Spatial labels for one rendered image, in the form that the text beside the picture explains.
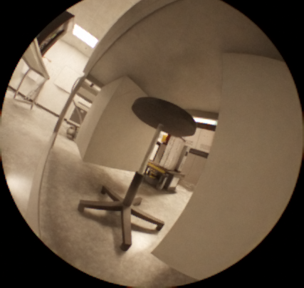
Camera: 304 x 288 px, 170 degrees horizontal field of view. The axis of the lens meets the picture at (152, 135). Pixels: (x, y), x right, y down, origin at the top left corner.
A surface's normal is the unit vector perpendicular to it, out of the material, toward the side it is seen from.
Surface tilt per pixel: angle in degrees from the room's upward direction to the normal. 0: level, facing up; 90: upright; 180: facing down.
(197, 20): 180
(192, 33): 180
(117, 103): 90
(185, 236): 90
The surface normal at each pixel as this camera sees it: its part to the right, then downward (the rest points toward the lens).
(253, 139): -0.57, -0.36
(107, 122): 0.72, 0.22
